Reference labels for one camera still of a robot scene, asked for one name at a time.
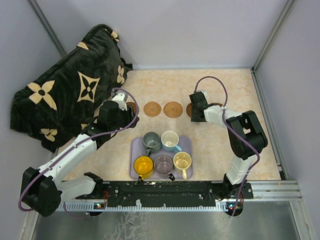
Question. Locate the mauve purple mug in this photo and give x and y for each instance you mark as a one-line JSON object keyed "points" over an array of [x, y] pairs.
{"points": [[164, 166]]}

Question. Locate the grey green mug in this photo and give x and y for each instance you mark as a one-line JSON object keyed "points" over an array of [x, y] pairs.
{"points": [[152, 143]]}

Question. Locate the cream mug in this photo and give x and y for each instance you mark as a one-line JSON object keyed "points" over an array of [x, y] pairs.
{"points": [[182, 161]]}

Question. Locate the woven coaster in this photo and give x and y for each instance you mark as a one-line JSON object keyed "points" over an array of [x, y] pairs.
{"points": [[152, 109], [173, 109]]}

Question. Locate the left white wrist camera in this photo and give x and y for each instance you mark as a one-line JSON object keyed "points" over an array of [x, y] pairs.
{"points": [[121, 98]]}

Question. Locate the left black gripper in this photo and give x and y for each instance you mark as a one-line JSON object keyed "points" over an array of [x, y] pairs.
{"points": [[129, 114]]}

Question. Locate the dark wooden coaster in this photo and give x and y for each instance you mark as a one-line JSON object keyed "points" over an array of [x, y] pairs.
{"points": [[189, 110], [131, 109], [217, 104]]}

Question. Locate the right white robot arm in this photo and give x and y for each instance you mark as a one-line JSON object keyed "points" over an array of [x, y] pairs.
{"points": [[246, 135]]}

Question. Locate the yellow mug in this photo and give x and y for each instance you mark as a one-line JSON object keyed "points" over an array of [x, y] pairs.
{"points": [[144, 167]]}

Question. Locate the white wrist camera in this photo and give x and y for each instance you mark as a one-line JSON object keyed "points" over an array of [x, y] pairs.
{"points": [[204, 93], [121, 98]]}

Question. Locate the aluminium frame rail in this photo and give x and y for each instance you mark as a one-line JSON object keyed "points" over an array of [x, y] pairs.
{"points": [[265, 191]]}

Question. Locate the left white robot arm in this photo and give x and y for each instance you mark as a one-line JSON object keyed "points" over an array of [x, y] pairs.
{"points": [[44, 189]]}

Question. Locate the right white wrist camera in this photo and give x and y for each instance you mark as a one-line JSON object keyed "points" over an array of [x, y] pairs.
{"points": [[204, 93]]}

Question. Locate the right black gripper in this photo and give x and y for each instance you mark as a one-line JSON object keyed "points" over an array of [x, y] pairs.
{"points": [[194, 119]]}

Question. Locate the black floral plush blanket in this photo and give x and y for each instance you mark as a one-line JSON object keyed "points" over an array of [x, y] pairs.
{"points": [[60, 103]]}

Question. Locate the lavender plastic tray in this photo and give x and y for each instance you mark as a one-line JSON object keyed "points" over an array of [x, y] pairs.
{"points": [[137, 149]]}

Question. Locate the light blue mug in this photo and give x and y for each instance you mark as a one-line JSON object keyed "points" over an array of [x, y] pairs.
{"points": [[169, 141]]}

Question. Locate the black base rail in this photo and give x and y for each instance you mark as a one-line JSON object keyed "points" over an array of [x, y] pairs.
{"points": [[155, 194]]}

